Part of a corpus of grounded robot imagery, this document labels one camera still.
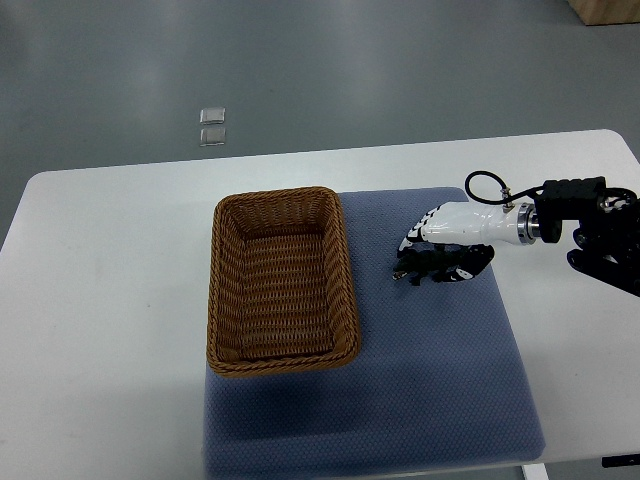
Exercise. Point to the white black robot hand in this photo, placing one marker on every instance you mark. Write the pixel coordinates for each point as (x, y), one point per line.
(457, 224)

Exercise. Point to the dark toy crocodile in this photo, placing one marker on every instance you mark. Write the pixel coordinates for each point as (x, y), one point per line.
(437, 264)

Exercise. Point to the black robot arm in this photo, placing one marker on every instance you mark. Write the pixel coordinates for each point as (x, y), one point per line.
(607, 236)

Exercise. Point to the brown wicker basket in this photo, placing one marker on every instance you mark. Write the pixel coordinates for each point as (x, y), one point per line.
(281, 292)

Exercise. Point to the blue textured mat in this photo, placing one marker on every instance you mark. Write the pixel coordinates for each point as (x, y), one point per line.
(438, 383)

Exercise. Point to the cardboard box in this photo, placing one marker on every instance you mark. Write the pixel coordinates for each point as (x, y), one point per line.
(606, 12)

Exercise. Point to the white table leg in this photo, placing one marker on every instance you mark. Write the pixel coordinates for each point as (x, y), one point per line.
(536, 471)

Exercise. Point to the black table control panel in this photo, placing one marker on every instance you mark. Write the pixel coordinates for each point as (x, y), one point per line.
(621, 461)

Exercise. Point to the lower metal floor plate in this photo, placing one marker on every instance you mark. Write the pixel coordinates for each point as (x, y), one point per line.
(213, 136)

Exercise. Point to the metal floor plate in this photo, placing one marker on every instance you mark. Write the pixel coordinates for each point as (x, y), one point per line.
(213, 136)
(212, 115)

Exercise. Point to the upper metal floor plate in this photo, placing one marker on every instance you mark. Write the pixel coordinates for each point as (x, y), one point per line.
(212, 115)

